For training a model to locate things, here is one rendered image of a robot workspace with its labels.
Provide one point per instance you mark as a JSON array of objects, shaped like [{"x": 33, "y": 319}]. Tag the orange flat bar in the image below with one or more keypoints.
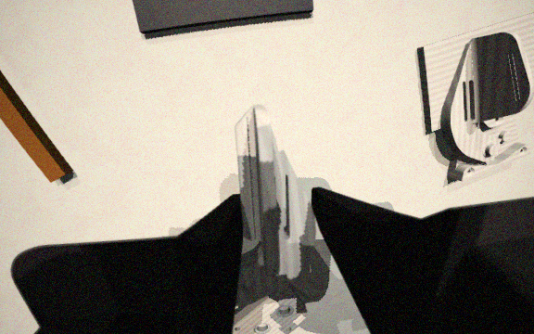
[{"x": 21, "y": 124}]

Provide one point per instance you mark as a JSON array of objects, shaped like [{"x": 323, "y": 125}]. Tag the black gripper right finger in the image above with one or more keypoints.
[{"x": 400, "y": 268}]

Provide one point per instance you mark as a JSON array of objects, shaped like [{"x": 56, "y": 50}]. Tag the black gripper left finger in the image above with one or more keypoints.
[{"x": 194, "y": 276}]

